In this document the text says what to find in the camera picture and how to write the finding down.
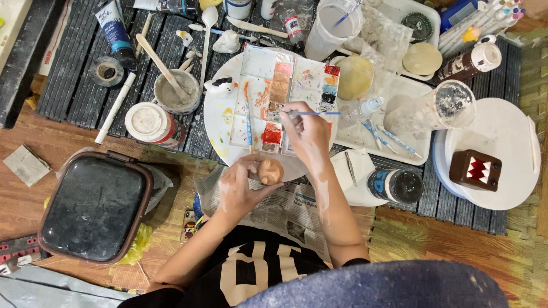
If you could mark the metal sculpting tool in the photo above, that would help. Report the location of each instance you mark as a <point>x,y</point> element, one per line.
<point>350,169</point>

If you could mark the person's black printed shirt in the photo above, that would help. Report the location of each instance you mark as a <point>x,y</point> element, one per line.
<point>252,269</point>

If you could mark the blue white striped brush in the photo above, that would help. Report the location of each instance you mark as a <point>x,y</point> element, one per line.
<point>374,134</point>
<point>398,140</point>

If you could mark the brown toothed monster figurine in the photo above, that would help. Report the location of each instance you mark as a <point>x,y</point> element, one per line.
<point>475,170</point>

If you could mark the white jar with blue band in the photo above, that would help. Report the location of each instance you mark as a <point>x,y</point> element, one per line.
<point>237,8</point>

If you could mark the round white board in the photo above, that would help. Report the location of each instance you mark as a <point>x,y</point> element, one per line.
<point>218,124</point>

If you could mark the black slatted mat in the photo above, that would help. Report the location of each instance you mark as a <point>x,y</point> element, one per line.
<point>77,85</point>

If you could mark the round beige clay disc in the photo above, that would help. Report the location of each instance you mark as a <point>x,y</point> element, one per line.
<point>354,78</point>
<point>422,58</point>

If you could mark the white round turntable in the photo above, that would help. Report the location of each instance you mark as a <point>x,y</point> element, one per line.
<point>505,141</point>

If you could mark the brown bottle with white cap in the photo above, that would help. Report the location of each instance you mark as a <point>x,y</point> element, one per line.
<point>466,64</point>

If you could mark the thin blue paintbrush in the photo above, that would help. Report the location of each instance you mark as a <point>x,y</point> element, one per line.
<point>321,113</point>

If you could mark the white jar with red label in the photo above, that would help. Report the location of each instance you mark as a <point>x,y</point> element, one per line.
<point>150,124</point>

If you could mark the blue box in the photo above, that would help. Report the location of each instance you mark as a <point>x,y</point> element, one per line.
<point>456,13</point>

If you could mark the wooden stirring stick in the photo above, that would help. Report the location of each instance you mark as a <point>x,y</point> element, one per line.
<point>158,62</point>

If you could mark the person's blue grey trouser leg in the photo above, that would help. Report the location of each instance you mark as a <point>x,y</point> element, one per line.
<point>376,286</point>

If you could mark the orange clay figurine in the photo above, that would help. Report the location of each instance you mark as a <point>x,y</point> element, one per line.
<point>270,171</point>

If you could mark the clear tape roll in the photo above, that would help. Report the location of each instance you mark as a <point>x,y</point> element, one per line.
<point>106,72</point>

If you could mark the blue white paint tube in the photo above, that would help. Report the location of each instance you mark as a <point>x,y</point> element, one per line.
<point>114,32</point>

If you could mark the grey plaster cup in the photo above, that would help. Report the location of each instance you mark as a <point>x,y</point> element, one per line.
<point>171,96</point>

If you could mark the small clear spray bottle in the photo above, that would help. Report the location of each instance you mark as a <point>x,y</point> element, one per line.
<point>366,109</point>

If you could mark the thin wooden stick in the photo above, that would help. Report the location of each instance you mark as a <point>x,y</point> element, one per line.
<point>144,34</point>

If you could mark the black and white figurine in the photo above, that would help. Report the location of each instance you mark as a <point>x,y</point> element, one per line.
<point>220,85</point>

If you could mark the small white clay piece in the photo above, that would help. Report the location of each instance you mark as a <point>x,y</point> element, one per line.
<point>185,37</point>

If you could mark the white marker pen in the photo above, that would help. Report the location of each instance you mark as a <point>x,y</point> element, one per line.
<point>114,109</point>

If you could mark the white plastic spoon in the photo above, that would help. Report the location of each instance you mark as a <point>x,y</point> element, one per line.
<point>208,25</point>

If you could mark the person's right fingers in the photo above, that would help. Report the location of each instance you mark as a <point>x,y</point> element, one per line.
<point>293,117</point>

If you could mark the dark green round lid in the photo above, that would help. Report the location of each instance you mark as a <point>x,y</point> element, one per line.
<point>416,26</point>

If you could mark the person's left hand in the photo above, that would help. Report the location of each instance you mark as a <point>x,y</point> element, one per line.
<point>235,188</point>

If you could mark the wooden sculpting knife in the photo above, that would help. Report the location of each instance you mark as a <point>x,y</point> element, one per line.
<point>257,28</point>

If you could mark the blue striped stirring brush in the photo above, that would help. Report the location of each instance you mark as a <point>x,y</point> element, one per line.
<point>347,12</point>

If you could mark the row of white markers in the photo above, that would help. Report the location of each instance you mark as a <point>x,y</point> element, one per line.
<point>492,19</point>

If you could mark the crumpled clear plastic wrap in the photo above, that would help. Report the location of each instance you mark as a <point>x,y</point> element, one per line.
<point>385,38</point>

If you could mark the phone with patterned case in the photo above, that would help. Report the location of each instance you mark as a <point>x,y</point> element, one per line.
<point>187,226</point>

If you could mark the dark paint tube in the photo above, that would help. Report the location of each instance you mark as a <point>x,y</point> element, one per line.
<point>171,6</point>

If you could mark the white tissue paper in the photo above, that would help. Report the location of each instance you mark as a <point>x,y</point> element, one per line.
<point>364,167</point>

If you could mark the clear plastic measuring cup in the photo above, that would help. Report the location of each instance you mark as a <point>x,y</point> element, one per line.
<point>329,30</point>

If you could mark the small bottle with red label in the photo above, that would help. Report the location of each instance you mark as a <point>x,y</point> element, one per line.
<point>293,28</point>

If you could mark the red power strip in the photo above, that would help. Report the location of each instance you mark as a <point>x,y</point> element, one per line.
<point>17,250</point>

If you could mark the small yellow duck figurine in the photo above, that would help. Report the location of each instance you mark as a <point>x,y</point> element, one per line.
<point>471,34</point>

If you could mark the white paint palette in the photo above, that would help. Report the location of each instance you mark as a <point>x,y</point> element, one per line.
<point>261,90</point>

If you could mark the black container with brown rim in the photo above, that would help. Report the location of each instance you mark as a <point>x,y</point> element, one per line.
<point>94,207</point>

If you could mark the yellow plastic bag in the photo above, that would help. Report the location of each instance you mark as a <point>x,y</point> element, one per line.
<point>139,246</point>

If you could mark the black furniture edge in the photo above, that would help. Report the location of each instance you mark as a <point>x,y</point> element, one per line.
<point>25,64</point>

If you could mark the black jar with white band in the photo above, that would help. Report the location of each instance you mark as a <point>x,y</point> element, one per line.
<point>396,186</point>

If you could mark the white clay figurine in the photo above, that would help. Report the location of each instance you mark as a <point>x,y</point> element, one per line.
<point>227,42</point>

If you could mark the white plastic tray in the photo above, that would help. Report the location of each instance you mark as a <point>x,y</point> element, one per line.
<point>364,145</point>
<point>432,13</point>

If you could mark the grey cloth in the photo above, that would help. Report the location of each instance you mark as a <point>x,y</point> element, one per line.
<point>51,293</point>

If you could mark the orange and blue paintbrush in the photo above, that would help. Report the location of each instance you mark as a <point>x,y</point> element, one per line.
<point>248,124</point>

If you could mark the grey folded paper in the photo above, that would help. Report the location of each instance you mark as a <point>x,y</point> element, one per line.
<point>26,164</point>

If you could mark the person's right hand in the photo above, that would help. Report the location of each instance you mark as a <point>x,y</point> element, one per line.
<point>310,137</point>

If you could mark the newspaper sheet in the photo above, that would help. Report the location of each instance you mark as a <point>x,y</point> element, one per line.
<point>291,209</point>

